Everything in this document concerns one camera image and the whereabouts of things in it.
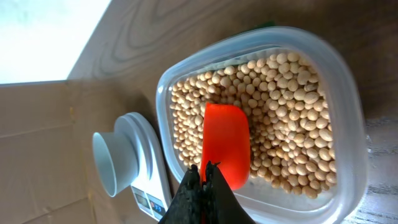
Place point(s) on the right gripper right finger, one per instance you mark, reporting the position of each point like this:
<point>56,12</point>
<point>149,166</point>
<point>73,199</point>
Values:
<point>220,205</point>

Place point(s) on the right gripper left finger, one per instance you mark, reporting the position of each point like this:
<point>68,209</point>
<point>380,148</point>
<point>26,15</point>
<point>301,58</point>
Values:
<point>186,205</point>

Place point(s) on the red plastic measuring scoop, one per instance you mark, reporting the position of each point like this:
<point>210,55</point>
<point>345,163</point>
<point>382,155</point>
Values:
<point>226,140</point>

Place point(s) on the white digital kitchen scale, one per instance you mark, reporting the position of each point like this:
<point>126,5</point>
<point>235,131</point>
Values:
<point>150,188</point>

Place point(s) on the grey round bowl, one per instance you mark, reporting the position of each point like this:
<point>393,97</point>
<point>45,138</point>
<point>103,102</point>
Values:
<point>116,161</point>

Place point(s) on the pile of soybeans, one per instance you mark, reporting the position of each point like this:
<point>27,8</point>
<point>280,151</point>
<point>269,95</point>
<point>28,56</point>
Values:
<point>290,129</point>

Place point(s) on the clear plastic container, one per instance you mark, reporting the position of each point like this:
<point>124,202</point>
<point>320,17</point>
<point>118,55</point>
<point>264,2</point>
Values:
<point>263,203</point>

